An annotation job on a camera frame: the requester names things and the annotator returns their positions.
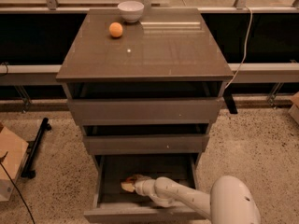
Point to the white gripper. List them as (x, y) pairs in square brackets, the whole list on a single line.
[(140, 187)]

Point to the red apple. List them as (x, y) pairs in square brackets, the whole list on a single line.
[(130, 180)]

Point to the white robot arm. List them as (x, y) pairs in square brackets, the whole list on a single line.
[(229, 201)]

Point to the grey open bottom drawer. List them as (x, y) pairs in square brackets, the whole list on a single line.
[(112, 204)]

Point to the grey middle drawer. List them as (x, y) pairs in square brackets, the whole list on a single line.
[(146, 144)]

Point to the grey top drawer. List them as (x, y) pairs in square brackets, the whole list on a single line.
[(143, 112)]

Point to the grey drawer cabinet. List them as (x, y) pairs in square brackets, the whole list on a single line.
[(168, 54)]

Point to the cardboard box left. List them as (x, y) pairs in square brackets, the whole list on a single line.
[(13, 149)]

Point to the cardboard box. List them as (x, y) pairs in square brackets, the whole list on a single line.
[(294, 110), (13, 149)]

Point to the orange fruit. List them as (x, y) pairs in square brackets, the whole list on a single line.
[(115, 29)]

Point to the white bowl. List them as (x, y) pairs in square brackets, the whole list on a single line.
[(131, 11)]

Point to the cardboard box right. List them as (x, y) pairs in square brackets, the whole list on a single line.
[(294, 110)]

